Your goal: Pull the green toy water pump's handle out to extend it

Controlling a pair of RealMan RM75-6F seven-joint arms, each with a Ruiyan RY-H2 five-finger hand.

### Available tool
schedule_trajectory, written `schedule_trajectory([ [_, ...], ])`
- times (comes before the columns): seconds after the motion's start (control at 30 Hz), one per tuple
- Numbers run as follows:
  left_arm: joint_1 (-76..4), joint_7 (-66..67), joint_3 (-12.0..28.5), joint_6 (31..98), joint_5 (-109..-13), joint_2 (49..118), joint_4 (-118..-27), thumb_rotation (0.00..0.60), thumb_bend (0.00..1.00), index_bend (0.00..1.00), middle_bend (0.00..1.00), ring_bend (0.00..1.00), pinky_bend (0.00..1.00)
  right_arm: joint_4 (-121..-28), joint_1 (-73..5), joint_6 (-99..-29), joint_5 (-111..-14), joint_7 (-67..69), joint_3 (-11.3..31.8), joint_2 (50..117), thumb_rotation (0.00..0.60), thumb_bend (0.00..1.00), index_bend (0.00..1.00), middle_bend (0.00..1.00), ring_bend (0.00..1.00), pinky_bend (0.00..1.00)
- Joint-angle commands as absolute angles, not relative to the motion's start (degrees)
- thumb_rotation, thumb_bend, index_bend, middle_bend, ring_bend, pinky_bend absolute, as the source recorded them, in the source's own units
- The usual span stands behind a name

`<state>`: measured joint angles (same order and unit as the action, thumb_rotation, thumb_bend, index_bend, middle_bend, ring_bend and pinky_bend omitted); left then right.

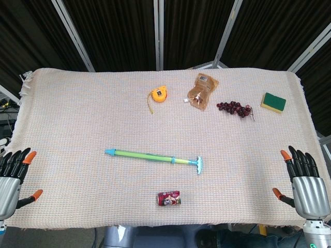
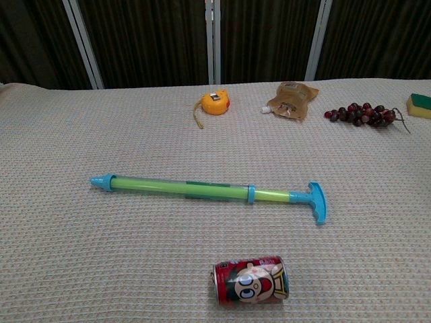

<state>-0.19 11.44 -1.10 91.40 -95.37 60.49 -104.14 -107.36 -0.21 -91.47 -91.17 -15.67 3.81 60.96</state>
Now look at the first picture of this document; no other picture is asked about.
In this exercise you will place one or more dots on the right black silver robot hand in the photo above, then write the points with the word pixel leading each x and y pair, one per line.
pixel 310 193

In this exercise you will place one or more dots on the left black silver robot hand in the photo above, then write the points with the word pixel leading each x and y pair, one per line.
pixel 9 191

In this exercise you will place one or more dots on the green and blue plastic tube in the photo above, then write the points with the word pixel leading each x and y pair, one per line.
pixel 144 155

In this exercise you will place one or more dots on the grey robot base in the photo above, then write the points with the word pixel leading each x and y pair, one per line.
pixel 150 236

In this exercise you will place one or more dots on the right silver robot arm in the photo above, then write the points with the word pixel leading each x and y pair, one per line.
pixel 314 232

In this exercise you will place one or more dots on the green yellow sponge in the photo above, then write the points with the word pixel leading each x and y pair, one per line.
pixel 274 102

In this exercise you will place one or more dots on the dark red grape bunch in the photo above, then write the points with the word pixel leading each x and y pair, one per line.
pixel 234 108

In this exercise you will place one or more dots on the beige woven tablecloth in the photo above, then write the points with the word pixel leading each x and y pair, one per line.
pixel 103 116

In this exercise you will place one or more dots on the red cartoon drink can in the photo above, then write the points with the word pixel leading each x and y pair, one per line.
pixel 169 198

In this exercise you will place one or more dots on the brown spouted drink pouch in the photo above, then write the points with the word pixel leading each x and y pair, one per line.
pixel 201 94

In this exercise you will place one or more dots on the dark pleated screen panel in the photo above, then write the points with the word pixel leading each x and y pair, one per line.
pixel 279 31
pixel 196 31
pixel 26 33
pixel 116 33

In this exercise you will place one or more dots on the orange tape measure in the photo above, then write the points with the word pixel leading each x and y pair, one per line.
pixel 159 95

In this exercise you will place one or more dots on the white screen frame post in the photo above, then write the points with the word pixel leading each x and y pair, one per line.
pixel 9 94
pixel 228 33
pixel 307 53
pixel 159 33
pixel 75 38

